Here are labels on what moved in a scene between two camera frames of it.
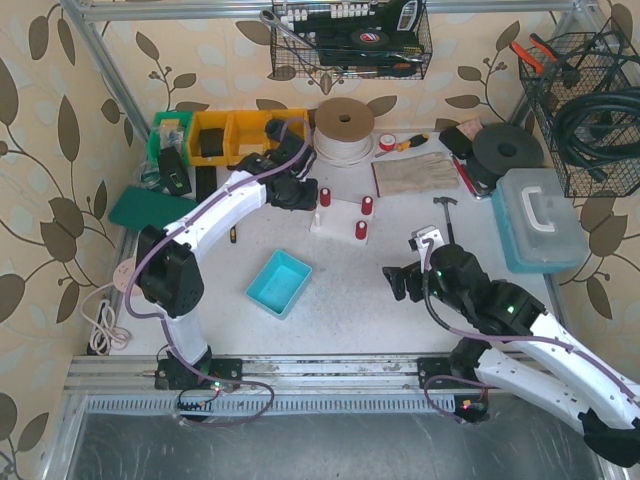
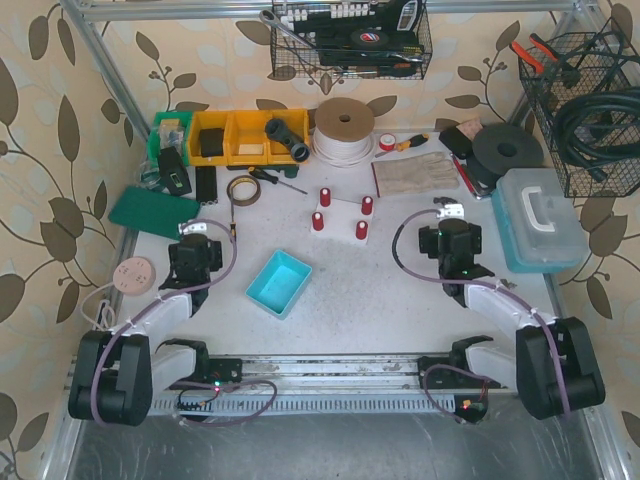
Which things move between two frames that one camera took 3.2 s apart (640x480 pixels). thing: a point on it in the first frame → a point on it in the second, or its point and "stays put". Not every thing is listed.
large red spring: [325, 197] stays put
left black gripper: [304, 193] → [214, 255]
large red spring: [361, 229] stays put
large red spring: [367, 206] stays put
